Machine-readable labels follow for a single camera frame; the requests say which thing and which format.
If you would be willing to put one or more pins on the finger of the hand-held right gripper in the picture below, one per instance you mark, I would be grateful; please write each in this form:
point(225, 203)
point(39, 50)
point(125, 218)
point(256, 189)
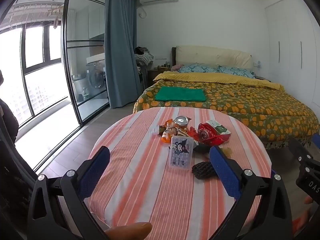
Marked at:
point(300, 148)
point(316, 141)

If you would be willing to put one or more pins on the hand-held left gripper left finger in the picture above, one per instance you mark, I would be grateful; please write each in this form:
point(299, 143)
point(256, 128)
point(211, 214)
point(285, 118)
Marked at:
point(93, 172)

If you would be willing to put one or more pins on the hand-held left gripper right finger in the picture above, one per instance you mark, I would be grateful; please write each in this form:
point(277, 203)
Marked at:
point(225, 175)

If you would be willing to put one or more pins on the black foam fruit net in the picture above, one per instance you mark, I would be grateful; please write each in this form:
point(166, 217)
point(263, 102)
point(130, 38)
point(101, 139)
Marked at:
point(203, 171)

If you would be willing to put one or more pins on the small yellowish wrapper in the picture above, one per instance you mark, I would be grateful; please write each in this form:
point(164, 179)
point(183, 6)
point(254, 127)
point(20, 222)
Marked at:
point(226, 152)

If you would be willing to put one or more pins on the crushed red can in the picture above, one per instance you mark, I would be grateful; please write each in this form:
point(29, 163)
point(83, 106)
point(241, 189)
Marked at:
point(206, 131)

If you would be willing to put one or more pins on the white green packet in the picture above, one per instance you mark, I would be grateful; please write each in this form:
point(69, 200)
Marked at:
point(220, 127)

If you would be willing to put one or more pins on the clear cartoon plastic box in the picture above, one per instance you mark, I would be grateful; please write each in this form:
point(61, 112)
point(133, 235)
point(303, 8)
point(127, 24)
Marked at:
point(181, 153)

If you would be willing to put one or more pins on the red plastic bag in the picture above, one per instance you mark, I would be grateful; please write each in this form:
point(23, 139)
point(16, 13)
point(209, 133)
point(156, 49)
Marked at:
point(192, 133)

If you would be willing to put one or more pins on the crushed orange can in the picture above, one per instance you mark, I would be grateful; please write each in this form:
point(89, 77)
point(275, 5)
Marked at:
point(181, 123)

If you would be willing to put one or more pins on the orange white plastic bag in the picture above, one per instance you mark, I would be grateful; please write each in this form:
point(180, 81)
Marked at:
point(167, 130)

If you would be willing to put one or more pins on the person's right hand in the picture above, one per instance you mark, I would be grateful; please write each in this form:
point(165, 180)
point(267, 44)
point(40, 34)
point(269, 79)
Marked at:
point(308, 200)

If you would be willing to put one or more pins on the person's left hand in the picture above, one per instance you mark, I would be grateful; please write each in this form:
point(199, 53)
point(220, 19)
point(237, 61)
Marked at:
point(130, 231)

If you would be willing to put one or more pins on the orange-red object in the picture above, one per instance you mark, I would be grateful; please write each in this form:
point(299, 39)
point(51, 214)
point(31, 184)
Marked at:
point(301, 222)

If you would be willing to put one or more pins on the orange striped tablecloth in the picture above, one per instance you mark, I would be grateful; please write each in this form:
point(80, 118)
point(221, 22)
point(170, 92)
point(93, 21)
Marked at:
point(140, 180)

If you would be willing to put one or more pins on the bed with orange-patterned duvet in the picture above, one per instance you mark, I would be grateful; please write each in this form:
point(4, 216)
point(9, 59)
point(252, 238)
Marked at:
point(250, 107)

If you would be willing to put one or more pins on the dark cloth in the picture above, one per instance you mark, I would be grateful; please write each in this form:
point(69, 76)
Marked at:
point(12, 180)

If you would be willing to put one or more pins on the white wardrobe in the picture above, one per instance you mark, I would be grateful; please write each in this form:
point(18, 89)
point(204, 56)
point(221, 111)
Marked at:
point(290, 55)

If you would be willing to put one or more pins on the folded green cloth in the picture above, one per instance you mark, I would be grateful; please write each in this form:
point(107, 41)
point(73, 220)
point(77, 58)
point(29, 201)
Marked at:
point(180, 94)

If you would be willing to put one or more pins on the grey washing machine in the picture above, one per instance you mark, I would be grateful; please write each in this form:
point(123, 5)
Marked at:
point(96, 77)

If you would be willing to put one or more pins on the yellow blanket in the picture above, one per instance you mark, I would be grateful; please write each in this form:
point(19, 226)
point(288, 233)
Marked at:
point(225, 76)

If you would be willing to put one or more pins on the teal floral pillow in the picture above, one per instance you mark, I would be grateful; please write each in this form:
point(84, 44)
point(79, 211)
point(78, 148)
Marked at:
point(236, 72)
point(197, 68)

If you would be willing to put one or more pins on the dark wooden nightstand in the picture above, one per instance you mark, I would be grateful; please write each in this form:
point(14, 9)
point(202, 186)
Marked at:
point(155, 76)

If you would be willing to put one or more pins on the pink cloth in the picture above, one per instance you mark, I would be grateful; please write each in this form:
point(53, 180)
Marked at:
point(177, 67)

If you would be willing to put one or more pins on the black framed window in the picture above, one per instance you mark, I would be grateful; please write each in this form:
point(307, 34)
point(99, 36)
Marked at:
point(37, 67)

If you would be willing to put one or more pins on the blue grey curtain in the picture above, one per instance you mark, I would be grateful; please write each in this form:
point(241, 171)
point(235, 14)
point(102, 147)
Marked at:
point(120, 55)

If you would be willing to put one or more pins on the cream padded headboard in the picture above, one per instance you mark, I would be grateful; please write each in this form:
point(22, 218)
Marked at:
point(212, 55)

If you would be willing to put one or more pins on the pile of clothes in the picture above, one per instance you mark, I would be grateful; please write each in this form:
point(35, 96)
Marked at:
point(143, 53)

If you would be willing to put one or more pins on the glass sliding door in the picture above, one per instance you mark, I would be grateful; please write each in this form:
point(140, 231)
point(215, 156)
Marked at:
point(85, 42)

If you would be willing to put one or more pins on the ceiling clothes drying rack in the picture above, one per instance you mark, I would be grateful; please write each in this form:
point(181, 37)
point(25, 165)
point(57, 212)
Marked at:
point(37, 15)

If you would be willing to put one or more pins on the white wall socket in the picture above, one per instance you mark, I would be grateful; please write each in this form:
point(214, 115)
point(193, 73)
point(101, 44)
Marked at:
point(257, 63)

